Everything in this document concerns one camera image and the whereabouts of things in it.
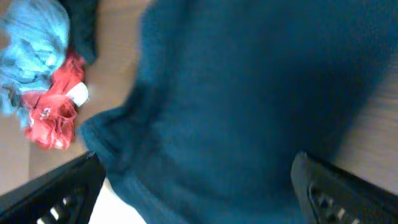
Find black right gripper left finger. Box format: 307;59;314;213
1;152;105;224

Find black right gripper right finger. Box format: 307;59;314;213
291;152;397;224

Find navy blue shorts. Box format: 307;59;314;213
80;0;397;223

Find red printed t-shirt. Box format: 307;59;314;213
22;50;89;149

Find black garment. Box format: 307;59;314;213
59;0;99;65

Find grey t-shirt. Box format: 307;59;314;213
1;0;70;128

